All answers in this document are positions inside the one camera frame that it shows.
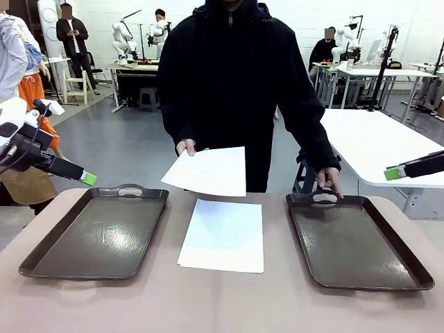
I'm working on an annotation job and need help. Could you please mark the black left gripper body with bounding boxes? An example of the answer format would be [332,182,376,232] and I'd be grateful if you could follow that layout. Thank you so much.
[12,130,56,173]

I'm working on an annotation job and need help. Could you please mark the white A4 paper sheet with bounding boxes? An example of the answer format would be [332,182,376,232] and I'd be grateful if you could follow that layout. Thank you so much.
[160,146,247,198]

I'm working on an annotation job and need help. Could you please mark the person's right forearm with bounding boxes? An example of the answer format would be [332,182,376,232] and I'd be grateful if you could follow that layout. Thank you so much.
[157,93,196,146]

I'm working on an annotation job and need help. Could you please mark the person's left hand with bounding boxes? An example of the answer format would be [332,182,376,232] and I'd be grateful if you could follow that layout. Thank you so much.
[317,167,345,199]

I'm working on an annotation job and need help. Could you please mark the person's right hand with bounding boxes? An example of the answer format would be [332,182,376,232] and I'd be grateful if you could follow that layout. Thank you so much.
[176,138,197,157]

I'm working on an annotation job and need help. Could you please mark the person in orange trousers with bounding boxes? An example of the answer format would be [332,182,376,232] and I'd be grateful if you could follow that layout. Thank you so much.
[15,15,70,162]

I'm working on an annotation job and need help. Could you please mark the large white table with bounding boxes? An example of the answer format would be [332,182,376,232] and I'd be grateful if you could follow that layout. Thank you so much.
[321,108,444,219]

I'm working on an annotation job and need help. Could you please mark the brown plastic serving tray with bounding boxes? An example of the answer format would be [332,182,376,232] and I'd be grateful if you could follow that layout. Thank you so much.
[19,183,170,281]
[285,189,436,291]

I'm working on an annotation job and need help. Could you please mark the white background tables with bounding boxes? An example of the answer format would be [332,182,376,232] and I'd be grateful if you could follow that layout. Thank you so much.
[311,62,438,115]

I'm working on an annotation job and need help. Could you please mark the grey plastic stool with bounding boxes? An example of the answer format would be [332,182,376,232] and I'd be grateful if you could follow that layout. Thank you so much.
[138,86,161,112]

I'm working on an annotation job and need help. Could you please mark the black tripod pole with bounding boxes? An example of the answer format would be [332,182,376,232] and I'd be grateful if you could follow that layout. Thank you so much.
[367,26,400,112]

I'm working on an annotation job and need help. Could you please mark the black stool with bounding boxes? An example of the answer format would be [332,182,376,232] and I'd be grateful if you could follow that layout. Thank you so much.
[293,148,325,195]

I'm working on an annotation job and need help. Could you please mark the wood top work table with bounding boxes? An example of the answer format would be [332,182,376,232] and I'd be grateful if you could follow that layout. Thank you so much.
[110,61,161,114]

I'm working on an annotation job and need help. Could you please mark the person in black with phone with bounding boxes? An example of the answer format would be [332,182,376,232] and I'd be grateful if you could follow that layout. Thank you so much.
[56,3,101,96]

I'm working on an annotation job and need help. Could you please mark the computer monitor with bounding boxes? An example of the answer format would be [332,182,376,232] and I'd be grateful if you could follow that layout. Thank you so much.
[366,39,382,63]

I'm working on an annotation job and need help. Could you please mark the tall white column unit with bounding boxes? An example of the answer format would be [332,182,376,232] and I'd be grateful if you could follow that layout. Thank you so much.
[37,0,65,58]

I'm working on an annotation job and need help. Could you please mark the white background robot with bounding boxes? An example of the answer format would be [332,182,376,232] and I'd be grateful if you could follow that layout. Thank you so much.
[147,20,173,48]
[111,17,139,67]

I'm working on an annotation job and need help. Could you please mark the seated person in black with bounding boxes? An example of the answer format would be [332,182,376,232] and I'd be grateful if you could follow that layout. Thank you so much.
[308,26,339,84]

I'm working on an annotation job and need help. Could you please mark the white A4 paper stack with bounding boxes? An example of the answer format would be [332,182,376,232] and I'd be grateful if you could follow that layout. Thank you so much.
[176,198,264,274]

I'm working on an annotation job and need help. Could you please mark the person in black hoodie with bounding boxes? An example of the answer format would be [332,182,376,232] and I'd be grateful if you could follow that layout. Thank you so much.
[157,0,343,194]

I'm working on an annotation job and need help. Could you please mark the standing person behind robots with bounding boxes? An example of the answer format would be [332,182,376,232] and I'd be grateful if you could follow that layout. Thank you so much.
[154,8,171,60]

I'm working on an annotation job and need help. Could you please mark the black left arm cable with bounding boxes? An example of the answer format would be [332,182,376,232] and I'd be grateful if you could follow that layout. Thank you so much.
[0,144,22,174]

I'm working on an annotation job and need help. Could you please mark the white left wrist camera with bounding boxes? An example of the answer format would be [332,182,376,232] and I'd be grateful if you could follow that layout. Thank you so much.
[26,99,66,122]

